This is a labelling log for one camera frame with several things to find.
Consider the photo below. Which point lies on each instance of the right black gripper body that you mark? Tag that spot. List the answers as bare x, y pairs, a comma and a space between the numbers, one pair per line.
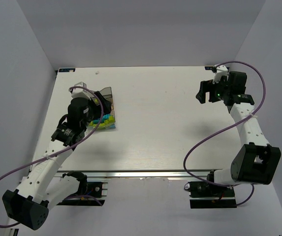
212, 91

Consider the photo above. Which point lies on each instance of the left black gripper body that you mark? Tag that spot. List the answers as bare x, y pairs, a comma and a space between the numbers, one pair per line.
101, 103

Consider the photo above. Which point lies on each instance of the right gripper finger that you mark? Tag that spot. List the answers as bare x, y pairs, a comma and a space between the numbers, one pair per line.
201, 97
206, 86

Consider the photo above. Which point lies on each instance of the green small lego brick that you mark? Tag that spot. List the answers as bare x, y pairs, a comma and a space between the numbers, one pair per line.
111, 119

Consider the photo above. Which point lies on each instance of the teal round printed lego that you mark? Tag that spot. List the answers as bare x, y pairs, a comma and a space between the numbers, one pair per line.
96, 121

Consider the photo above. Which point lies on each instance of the teal lego plate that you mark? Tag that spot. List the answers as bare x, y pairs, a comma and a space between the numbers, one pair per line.
106, 116

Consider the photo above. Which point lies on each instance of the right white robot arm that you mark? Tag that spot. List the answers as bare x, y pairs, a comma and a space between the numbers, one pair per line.
257, 160

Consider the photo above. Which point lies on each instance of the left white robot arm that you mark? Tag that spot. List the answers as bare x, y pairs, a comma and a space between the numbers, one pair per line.
29, 204

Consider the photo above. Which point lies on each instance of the amber plastic bin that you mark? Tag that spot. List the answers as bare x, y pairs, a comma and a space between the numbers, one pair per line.
112, 106

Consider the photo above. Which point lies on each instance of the grey smoked plastic bin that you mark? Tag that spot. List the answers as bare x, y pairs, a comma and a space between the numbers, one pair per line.
106, 93

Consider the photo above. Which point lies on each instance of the clear plastic bin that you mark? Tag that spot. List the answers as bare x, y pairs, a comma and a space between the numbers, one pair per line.
111, 127

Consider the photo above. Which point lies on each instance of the left blue table sticker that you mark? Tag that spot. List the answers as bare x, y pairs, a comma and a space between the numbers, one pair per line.
66, 70

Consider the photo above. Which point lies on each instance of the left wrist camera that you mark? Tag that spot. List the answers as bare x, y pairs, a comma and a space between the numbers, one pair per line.
80, 92

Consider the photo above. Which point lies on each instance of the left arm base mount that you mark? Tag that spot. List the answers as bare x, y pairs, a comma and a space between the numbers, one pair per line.
90, 192

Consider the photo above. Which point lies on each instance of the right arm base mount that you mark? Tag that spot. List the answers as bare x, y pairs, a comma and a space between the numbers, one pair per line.
205, 196

